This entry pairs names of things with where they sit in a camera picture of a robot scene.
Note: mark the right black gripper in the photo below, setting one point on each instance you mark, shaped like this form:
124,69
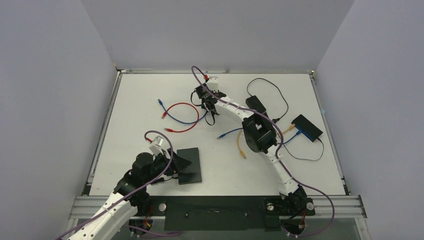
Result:
205,98

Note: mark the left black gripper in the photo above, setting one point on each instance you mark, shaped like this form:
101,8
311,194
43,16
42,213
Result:
177,164

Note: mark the black network switch small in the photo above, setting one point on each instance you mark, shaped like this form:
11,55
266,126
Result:
307,128

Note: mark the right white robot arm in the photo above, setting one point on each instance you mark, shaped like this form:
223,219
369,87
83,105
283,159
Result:
260,137

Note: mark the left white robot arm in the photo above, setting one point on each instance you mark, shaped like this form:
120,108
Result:
130,194

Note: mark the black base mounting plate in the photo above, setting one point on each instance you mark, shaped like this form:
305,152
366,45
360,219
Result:
222,213

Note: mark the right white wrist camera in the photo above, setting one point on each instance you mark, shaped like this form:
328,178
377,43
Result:
213,84

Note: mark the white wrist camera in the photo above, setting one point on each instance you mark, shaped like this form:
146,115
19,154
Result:
213,84
156,146

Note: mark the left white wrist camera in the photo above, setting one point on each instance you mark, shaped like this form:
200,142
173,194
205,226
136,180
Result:
156,146

